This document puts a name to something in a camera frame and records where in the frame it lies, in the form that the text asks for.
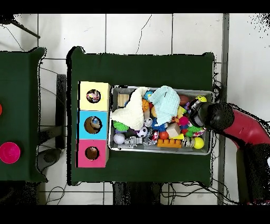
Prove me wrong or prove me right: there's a white baseball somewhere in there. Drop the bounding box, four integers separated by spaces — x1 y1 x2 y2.
113 132 126 145

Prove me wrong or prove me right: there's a shallow clear mesh bin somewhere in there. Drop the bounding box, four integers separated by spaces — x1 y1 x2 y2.
109 86 214 156

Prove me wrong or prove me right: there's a multicoloured patterned cloth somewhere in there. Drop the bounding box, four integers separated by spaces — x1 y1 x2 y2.
86 89 101 104

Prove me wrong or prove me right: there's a small soccer ball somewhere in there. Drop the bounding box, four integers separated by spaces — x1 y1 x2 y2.
137 126 148 138

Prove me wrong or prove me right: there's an orange toy brick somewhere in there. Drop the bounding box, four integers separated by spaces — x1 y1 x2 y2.
157 138 183 148

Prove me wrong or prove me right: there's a pink round disc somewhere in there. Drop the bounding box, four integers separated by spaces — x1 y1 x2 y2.
0 142 21 165

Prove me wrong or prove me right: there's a red spiky ball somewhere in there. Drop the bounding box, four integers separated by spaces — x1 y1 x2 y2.
177 116 190 127

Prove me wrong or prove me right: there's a mint waffle cloth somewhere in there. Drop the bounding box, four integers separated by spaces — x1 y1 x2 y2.
147 85 181 125

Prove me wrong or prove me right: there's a grey round base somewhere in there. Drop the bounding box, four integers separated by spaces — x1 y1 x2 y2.
37 147 62 172

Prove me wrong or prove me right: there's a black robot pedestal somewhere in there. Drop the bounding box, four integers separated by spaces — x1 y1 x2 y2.
112 182 163 206

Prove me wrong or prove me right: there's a black stand pole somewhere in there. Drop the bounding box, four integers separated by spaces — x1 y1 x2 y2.
0 14 42 40

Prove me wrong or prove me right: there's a green spiky ball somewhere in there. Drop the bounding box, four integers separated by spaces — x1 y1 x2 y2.
112 120 129 132
185 124 206 138

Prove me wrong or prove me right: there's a green cloth side table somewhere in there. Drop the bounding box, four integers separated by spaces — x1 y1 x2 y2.
0 47 47 183

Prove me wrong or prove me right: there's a grey toy robot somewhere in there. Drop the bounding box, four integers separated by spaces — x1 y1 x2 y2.
123 136 144 148

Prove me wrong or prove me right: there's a cream waffle cloth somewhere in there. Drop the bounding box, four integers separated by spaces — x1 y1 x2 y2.
110 86 149 131

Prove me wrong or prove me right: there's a wooden box with three holes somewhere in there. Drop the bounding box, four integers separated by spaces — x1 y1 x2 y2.
75 81 111 169

